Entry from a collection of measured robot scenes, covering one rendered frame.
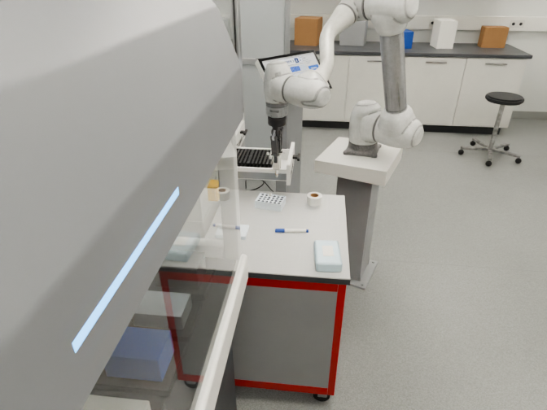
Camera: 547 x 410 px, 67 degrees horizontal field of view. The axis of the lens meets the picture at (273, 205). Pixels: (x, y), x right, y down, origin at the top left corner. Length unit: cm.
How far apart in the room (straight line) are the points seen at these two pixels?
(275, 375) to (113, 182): 156
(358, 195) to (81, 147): 202
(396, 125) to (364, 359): 117
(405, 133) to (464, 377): 121
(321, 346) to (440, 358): 80
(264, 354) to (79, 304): 147
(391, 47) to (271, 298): 116
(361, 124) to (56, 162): 191
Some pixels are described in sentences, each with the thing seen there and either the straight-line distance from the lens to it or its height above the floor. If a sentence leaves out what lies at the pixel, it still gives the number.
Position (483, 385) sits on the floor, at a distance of 236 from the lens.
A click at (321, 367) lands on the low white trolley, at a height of 27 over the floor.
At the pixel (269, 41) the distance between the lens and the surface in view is 362.
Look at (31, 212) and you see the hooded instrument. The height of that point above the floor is 155.
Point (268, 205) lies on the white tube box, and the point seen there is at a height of 78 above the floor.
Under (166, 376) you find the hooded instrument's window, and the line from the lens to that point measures 74.
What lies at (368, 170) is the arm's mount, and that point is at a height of 83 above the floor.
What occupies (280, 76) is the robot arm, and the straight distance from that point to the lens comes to 163.
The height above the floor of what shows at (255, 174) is 86.
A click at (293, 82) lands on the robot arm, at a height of 135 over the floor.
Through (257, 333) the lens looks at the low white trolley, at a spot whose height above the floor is 43.
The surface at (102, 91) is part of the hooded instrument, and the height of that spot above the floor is 160.
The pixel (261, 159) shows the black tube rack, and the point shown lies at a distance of 205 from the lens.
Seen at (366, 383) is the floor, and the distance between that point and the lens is 220.
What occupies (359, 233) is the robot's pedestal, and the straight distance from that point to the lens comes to 249.
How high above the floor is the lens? 173
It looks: 30 degrees down
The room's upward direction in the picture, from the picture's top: straight up
